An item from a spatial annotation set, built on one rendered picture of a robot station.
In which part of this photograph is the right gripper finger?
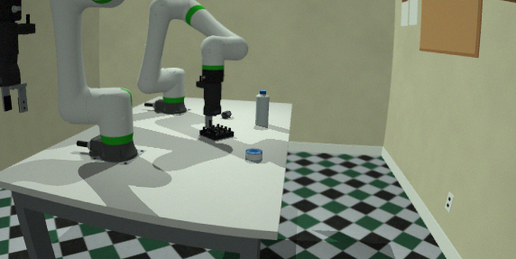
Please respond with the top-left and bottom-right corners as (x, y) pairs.
(0, 87), (12, 111)
(9, 83), (28, 113)

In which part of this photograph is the black knob panel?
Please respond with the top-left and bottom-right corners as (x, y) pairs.
(199, 124), (234, 141)

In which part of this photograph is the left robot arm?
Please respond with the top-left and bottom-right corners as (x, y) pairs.
(137, 0), (248, 114)

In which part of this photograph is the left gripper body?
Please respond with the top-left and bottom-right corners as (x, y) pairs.
(196, 69), (225, 116)

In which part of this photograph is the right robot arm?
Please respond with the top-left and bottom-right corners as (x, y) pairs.
(50, 0), (138, 162)

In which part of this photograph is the grey bottle with blue cap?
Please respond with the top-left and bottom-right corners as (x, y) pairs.
(255, 90), (270, 126)

